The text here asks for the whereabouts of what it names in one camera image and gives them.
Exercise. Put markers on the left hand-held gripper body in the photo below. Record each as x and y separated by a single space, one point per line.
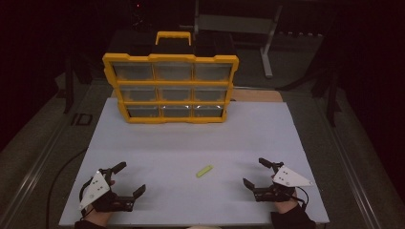
95 189

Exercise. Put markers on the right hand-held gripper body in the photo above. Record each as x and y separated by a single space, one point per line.
288 178

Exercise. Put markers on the light green chalk stick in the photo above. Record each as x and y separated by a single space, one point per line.
204 171

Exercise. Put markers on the single clear plastic drawer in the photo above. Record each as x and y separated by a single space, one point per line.
208 112

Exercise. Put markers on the person's right hand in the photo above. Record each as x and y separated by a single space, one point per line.
286 205

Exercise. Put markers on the person's left hand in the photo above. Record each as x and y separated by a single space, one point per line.
97 218

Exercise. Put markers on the black stand leg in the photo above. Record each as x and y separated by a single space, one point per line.
331 101
68 89

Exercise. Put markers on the set of clear cabinet drawers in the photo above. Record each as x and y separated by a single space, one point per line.
133 71

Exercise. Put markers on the grey metal stand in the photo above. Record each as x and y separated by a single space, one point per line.
235 24

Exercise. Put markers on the metal floor rail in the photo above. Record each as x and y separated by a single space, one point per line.
347 162
35 176

